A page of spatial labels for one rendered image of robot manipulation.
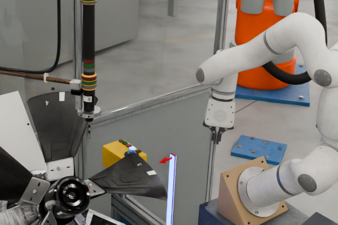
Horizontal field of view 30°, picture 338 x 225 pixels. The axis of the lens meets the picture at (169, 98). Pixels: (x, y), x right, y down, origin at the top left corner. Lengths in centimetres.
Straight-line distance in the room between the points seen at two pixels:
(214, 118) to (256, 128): 294
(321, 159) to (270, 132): 306
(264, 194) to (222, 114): 32
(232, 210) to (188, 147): 110
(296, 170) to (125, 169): 56
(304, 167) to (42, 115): 84
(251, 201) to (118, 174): 52
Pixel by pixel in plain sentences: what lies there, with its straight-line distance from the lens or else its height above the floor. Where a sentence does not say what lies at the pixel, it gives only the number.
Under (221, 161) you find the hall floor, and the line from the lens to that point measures 458.
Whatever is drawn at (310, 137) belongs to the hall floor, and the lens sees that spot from 509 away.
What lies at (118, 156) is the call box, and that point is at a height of 107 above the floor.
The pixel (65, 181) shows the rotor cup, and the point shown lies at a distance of 192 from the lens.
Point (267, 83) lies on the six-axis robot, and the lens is 572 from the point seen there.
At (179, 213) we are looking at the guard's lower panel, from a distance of 356.
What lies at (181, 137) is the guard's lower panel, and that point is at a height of 73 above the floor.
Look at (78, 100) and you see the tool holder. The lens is 187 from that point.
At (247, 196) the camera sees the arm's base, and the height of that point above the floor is 102.
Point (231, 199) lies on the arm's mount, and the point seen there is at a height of 102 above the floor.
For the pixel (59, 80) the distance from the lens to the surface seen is 188.
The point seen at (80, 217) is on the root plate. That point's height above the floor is 112.
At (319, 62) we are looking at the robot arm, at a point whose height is 167.
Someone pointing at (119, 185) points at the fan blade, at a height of 118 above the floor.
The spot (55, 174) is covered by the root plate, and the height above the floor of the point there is 124.
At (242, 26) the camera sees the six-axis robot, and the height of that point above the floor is 59.
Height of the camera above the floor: 227
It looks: 24 degrees down
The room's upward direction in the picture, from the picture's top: 3 degrees clockwise
